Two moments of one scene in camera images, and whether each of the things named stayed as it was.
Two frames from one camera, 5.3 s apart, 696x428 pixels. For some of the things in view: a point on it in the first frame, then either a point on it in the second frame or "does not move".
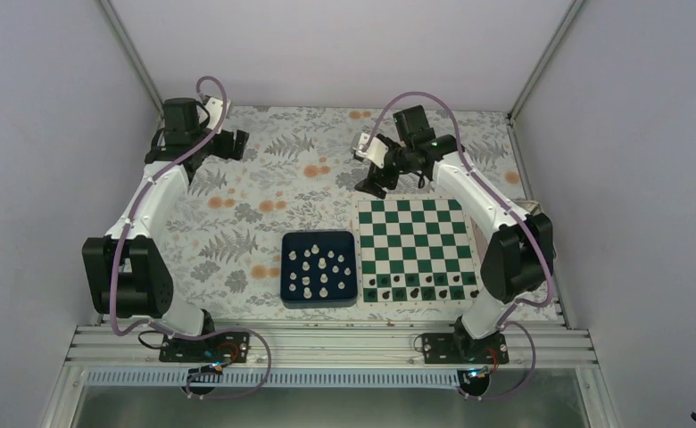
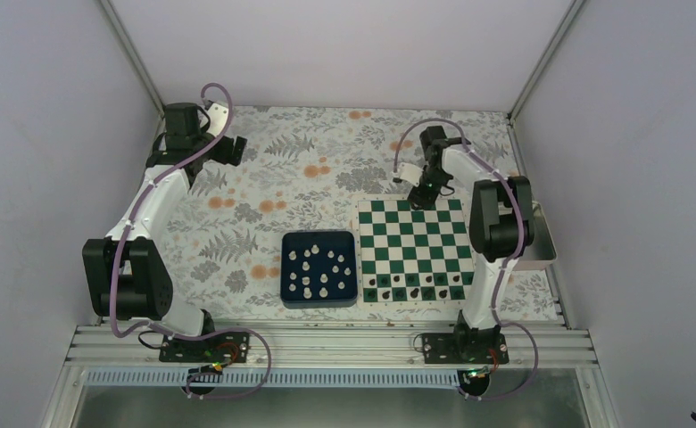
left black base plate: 219,347 does not move
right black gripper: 368,185 -> 426,200
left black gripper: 225,151 does not move
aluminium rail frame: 345,348 does not move
